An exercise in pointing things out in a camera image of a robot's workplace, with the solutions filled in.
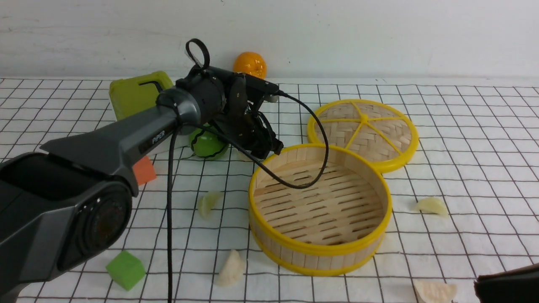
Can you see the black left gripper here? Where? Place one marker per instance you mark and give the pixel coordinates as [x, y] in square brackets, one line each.
[243, 122]

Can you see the pale green dumpling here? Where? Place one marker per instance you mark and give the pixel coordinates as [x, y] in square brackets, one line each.
[207, 202]

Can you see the white dumpling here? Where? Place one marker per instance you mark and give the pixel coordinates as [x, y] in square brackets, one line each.
[232, 270]

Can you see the dumpling corner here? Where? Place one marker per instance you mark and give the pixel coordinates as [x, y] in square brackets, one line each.
[435, 292]

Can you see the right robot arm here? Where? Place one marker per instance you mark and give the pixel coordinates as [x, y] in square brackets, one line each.
[514, 286]

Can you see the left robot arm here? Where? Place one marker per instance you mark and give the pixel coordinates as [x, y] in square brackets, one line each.
[67, 204]

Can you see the bamboo steamer tray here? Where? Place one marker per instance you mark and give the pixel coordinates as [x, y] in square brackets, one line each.
[328, 229]

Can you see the bamboo steamer lid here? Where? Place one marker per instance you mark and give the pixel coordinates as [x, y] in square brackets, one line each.
[379, 133]

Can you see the green toy watermelon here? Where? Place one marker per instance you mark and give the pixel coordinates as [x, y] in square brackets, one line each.
[207, 145]

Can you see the orange toy fruit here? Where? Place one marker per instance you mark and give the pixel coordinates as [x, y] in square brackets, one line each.
[250, 63]

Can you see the orange foam cube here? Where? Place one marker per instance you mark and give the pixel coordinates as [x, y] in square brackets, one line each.
[144, 171]

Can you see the green lidded white box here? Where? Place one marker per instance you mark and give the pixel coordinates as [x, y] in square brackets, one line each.
[135, 94]

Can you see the green foam cube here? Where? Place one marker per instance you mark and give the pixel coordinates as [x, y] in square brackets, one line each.
[126, 270]

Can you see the white grid tablecloth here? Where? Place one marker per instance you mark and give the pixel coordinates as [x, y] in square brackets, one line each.
[478, 151]

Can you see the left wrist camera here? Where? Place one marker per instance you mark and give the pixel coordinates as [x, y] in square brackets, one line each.
[256, 89]

